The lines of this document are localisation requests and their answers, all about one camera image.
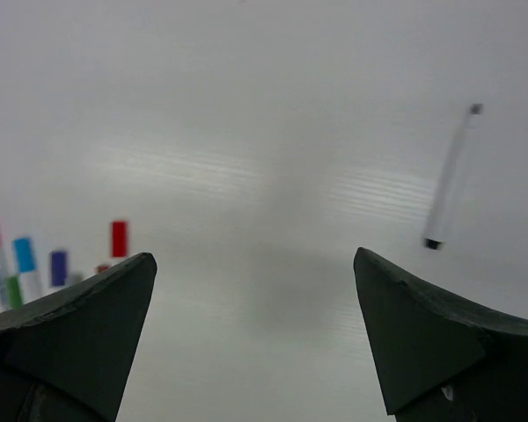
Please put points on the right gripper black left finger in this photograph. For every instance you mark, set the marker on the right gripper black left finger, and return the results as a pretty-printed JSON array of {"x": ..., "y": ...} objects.
[{"x": 67, "y": 356}]

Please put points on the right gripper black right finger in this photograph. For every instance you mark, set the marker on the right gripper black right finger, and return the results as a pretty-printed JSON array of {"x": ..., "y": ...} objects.
[{"x": 439, "y": 356}]

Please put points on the green cap marker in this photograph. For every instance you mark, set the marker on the green cap marker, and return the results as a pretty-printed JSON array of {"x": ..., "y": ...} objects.
[{"x": 13, "y": 292}]

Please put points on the grey cap marker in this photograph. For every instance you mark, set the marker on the grey cap marker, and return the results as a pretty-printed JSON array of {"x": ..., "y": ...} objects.
[{"x": 73, "y": 279}]

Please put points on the purple cap marker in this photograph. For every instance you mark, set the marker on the purple cap marker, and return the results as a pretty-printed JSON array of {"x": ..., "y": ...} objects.
[{"x": 59, "y": 268}]

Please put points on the blue cap marker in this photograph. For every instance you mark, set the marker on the blue cap marker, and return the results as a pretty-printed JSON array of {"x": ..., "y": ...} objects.
[{"x": 28, "y": 276}]

